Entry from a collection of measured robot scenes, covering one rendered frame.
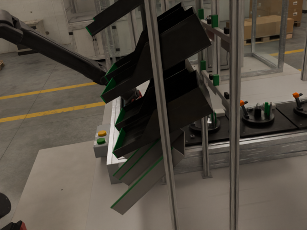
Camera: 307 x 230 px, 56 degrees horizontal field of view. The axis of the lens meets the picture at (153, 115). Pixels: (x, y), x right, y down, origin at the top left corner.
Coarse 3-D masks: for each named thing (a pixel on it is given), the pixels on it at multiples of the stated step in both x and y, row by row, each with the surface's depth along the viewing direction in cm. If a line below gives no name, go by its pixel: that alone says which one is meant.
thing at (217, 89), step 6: (144, 6) 66; (204, 24) 82; (210, 24) 78; (210, 30) 77; (216, 30) 71; (222, 30) 69; (222, 36) 67; (228, 36) 63; (228, 42) 63; (204, 72) 92; (210, 84) 85; (216, 90) 80; (222, 90) 77; (222, 96) 74; (228, 102) 70
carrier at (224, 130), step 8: (216, 112) 136; (224, 112) 136; (200, 120) 131; (208, 120) 130; (216, 120) 127; (224, 120) 133; (184, 128) 130; (192, 128) 126; (200, 128) 125; (208, 128) 124; (216, 128) 124; (224, 128) 126; (200, 136) 122; (208, 136) 122; (216, 136) 121; (224, 136) 120; (192, 144) 119
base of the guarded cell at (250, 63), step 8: (192, 64) 252; (248, 64) 234; (256, 64) 232; (264, 64) 230; (208, 72) 229; (224, 72) 224; (288, 72) 208; (296, 72) 206; (224, 80) 208; (248, 80) 203
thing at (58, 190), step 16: (80, 144) 151; (48, 160) 140; (64, 160) 139; (80, 160) 137; (32, 176) 130; (48, 176) 128; (64, 176) 127; (80, 176) 126; (32, 192) 120; (48, 192) 118; (64, 192) 117; (80, 192) 116; (16, 208) 112; (32, 208) 111; (48, 208) 110; (64, 208) 109; (80, 208) 108; (32, 224) 103; (48, 224) 103; (64, 224) 102; (80, 224) 101
